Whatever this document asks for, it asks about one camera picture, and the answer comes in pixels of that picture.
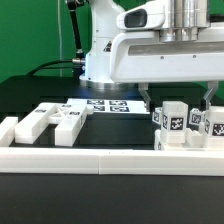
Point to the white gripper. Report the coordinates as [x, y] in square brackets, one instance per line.
[140, 57]

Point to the white chair seat part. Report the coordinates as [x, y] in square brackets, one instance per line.
[191, 141]

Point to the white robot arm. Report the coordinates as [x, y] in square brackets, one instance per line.
[184, 20]

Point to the white tagged cube right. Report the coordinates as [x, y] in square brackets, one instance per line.
[196, 116]

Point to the white tagged cube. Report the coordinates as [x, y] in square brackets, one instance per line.
[196, 116]
[157, 115]

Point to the white tagged cube left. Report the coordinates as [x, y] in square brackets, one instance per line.
[157, 115]

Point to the white tag sheet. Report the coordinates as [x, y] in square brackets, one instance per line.
[112, 106]

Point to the white U-shaped fence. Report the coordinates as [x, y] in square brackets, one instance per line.
[103, 162]

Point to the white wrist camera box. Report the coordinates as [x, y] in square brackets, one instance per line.
[150, 15]

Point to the white chair back frame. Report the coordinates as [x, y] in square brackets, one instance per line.
[68, 119]

